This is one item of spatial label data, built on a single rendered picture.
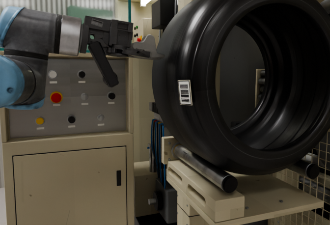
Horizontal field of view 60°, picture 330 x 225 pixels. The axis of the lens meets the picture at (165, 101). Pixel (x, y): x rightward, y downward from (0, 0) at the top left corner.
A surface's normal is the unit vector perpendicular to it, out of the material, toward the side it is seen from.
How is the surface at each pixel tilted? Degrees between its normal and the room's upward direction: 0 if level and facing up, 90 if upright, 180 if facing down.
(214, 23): 84
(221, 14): 83
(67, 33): 93
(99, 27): 90
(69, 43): 118
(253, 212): 0
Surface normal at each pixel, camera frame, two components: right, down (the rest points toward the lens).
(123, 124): 0.34, 0.10
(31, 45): 0.57, 0.09
